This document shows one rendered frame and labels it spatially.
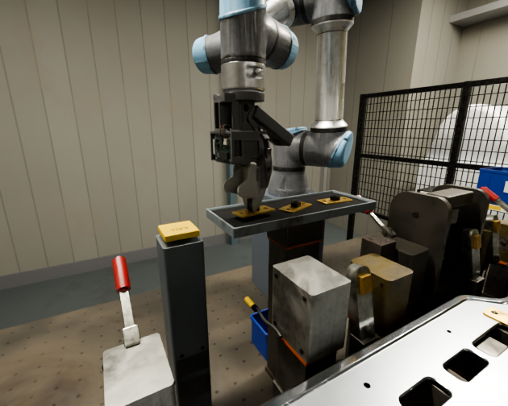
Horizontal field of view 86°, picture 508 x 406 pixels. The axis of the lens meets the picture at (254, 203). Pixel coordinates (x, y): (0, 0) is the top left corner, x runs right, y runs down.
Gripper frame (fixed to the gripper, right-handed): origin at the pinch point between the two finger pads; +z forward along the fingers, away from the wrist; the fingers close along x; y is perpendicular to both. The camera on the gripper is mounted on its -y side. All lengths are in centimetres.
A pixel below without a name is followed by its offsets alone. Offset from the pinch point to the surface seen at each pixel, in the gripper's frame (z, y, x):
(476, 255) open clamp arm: 15, -45, 27
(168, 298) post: 14.0, 18.4, -0.5
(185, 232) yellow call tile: 2.7, 14.4, -0.4
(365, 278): 9.4, -6.8, 20.8
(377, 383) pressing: 18.7, 1.0, 28.3
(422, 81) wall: -57, -287, -92
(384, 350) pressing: 18.8, -5.0, 26.1
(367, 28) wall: -119, -280, -155
